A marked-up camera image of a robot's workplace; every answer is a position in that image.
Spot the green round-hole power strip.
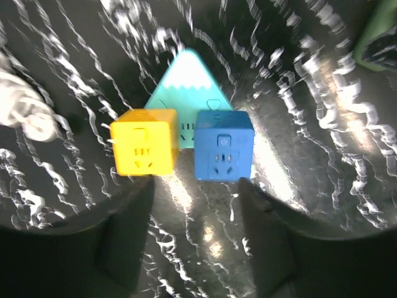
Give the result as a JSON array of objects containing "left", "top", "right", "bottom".
[{"left": 353, "top": 1, "right": 396, "bottom": 72}]

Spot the teal triangular power strip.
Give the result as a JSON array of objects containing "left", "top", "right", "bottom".
[{"left": 145, "top": 49, "right": 233, "bottom": 149}]

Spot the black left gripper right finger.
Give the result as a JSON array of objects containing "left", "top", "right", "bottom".
[{"left": 238, "top": 178, "right": 396, "bottom": 297}]

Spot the yellow cube socket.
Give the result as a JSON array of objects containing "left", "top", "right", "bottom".
[{"left": 110, "top": 109, "right": 179, "bottom": 176}]

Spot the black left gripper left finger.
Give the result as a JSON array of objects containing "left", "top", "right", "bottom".
[{"left": 1, "top": 176, "right": 154, "bottom": 297}]

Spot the blue cube socket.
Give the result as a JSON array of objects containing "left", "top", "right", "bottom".
[{"left": 194, "top": 111, "right": 254, "bottom": 182}]

